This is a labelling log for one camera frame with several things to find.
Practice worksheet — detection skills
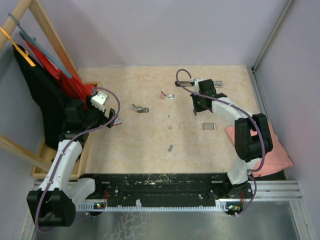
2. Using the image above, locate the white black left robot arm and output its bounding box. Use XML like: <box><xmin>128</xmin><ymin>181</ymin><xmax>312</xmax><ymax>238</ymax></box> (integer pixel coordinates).
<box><xmin>26</xmin><ymin>91</ymin><xmax>119</xmax><ymax>232</ymax></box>

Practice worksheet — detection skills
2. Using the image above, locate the teal clothes hanger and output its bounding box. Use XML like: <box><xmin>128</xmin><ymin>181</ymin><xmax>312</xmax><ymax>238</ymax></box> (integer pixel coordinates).
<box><xmin>8</xmin><ymin>12</ymin><xmax>73</xmax><ymax>79</ymax></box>

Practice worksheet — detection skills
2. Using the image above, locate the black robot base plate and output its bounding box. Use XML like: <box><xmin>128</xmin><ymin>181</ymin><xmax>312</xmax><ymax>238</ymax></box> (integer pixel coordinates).
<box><xmin>82</xmin><ymin>173</ymin><xmax>253</xmax><ymax>208</ymax></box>

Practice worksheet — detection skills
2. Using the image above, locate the pink folded cloth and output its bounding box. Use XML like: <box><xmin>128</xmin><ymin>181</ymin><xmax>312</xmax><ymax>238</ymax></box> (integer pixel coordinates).
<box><xmin>225</xmin><ymin>121</ymin><xmax>293</xmax><ymax>178</ymax></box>

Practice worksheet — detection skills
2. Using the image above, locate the wooden clothes rack frame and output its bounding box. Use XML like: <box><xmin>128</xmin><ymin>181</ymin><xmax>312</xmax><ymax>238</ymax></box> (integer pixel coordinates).
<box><xmin>0</xmin><ymin>0</ymin><xmax>103</xmax><ymax>180</ymax></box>

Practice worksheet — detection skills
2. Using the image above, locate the red hanging garment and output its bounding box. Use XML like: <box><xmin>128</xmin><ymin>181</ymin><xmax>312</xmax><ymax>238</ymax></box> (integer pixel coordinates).
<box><xmin>25</xmin><ymin>40</ymin><xmax>95</xmax><ymax>103</ymax></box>

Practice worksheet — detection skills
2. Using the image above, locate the black hanging garment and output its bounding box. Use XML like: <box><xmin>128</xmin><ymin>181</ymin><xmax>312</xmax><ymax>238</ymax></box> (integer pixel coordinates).
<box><xmin>13</xmin><ymin>47</ymin><xmax>71</xmax><ymax>150</ymax></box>

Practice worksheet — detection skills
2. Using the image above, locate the yellow clothes hanger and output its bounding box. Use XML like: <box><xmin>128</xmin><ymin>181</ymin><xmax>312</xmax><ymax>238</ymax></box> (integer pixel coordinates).
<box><xmin>0</xmin><ymin>27</ymin><xmax>36</xmax><ymax>67</ymax></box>

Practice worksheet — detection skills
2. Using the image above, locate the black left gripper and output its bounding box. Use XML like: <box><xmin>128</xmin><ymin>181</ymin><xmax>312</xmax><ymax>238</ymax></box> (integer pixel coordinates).
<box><xmin>81</xmin><ymin>94</ymin><xmax>118</xmax><ymax>128</ymax></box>

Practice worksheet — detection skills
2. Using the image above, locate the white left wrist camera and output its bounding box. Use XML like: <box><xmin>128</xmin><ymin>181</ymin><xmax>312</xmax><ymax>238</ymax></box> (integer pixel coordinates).
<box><xmin>90</xmin><ymin>91</ymin><xmax>109</xmax><ymax>112</ymax></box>

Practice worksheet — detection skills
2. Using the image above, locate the red white staple box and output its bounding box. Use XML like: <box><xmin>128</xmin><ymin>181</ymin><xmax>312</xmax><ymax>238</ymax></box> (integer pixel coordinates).
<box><xmin>202</xmin><ymin>123</ymin><xmax>217</xmax><ymax>131</ymax></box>
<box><xmin>113</xmin><ymin>117</ymin><xmax>122</xmax><ymax>126</ymax></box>

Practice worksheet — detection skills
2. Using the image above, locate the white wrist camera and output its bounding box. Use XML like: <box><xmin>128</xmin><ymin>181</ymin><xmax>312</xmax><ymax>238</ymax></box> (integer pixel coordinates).
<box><xmin>90</xmin><ymin>91</ymin><xmax>109</xmax><ymax>112</ymax></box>
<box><xmin>191</xmin><ymin>78</ymin><xmax>204</xmax><ymax>93</ymax></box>

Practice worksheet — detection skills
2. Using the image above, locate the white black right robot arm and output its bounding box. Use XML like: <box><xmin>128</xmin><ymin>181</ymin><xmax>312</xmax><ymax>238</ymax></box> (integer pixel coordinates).
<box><xmin>191</xmin><ymin>78</ymin><xmax>273</xmax><ymax>198</ymax></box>

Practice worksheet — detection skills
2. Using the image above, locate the large black chrome stapler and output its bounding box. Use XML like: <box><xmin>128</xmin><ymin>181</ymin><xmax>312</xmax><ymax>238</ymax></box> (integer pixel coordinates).
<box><xmin>175</xmin><ymin>81</ymin><xmax>224</xmax><ymax>88</ymax></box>

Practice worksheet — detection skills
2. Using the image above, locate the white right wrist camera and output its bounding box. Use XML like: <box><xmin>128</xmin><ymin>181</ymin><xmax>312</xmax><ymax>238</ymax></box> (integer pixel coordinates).
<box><xmin>191</xmin><ymin>78</ymin><xmax>204</xmax><ymax>93</ymax></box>

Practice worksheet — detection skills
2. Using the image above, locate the aluminium rail frame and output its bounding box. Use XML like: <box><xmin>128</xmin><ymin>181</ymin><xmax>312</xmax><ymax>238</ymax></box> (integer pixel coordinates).
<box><xmin>19</xmin><ymin>180</ymin><xmax>315</xmax><ymax>240</ymax></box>

